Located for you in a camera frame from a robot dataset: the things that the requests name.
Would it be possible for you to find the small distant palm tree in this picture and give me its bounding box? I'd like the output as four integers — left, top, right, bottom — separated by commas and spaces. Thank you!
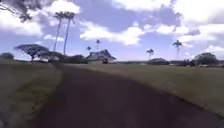
95, 38, 102, 53

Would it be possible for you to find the low dark tree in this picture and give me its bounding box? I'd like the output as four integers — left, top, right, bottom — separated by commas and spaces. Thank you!
38, 50, 66, 63

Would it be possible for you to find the round dark tree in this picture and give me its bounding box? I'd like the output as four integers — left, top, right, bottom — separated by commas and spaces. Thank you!
193, 52, 220, 66

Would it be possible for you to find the dark bush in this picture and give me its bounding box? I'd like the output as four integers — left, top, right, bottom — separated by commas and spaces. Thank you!
0, 52, 15, 61

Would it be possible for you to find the wide grass lawn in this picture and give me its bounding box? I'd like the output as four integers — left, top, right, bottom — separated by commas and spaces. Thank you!
66, 63, 224, 118

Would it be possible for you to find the house with dark roof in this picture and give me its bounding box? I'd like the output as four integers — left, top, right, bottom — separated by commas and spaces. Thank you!
85, 49, 118, 65

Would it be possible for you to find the dark asphalt path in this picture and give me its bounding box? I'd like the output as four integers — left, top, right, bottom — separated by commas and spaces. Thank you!
33, 63, 224, 128

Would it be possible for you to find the flat-topped tree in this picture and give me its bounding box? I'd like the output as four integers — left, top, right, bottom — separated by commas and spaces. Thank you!
13, 43, 50, 63

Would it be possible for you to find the grass verge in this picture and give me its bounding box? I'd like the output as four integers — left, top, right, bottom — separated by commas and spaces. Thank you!
0, 59, 64, 128

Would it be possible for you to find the dark hedge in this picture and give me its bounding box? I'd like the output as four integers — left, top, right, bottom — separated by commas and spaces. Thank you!
64, 54, 88, 65

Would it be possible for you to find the leafy overhanging branch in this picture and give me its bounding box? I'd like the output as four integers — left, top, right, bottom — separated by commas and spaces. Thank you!
0, 0, 44, 23

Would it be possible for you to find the low building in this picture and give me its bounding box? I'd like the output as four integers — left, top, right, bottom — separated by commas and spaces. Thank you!
146, 57, 171, 66

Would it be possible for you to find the tall leaning palm tree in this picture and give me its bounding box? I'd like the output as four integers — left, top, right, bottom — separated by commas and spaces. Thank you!
52, 11, 66, 53
62, 11, 77, 56

